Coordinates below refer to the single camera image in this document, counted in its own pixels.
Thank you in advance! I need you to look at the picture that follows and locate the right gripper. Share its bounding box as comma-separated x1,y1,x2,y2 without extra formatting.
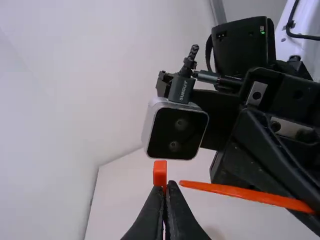
192,59,320,216

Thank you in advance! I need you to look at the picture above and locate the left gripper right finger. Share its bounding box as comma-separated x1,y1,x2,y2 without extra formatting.
164,179,214,240

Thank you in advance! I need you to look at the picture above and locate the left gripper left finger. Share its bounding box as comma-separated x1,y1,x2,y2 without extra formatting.
119,185,166,240

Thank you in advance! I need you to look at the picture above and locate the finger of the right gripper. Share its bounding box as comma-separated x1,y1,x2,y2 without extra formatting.
209,139,320,237

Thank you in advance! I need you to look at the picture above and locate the orange cable tie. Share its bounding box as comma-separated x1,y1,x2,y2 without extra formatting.
152,160,316,215

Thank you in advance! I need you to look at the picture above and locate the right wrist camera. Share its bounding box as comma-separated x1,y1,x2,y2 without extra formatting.
141,97,210,161

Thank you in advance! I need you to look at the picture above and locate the grey angled camera plug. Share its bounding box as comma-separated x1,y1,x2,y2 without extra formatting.
166,43,201,105

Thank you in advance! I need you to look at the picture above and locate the black cable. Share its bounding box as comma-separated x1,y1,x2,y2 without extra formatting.
204,33,221,75

